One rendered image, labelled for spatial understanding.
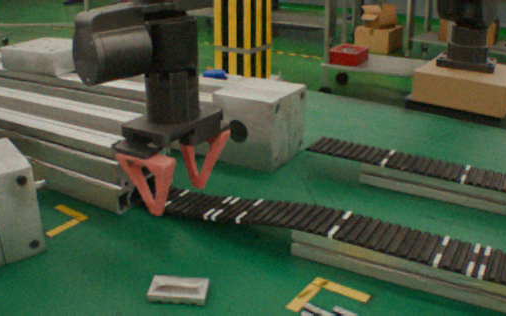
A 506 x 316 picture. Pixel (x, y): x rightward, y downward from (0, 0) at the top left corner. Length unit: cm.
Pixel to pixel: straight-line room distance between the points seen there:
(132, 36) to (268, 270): 25
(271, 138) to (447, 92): 46
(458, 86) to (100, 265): 74
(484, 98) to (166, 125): 65
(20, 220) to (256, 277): 23
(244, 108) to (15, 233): 33
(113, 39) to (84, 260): 21
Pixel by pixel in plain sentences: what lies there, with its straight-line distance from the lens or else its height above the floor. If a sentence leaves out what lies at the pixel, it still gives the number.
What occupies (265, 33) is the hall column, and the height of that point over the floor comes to 41.
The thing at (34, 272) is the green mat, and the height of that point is 78.
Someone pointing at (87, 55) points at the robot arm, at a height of 97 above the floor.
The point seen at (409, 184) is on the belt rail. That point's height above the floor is 79.
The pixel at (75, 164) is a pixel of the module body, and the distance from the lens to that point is 63.
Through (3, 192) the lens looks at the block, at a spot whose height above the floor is 86.
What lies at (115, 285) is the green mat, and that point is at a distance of 49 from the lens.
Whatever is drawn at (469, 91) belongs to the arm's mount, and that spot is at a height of 82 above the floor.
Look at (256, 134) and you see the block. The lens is 69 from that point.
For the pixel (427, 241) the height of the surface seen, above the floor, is 81.
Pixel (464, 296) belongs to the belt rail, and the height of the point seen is 79.
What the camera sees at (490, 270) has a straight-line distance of 48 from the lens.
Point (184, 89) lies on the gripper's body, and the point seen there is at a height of 92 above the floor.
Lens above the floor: 106
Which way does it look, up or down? 22 degrees down
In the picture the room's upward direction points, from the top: straight up
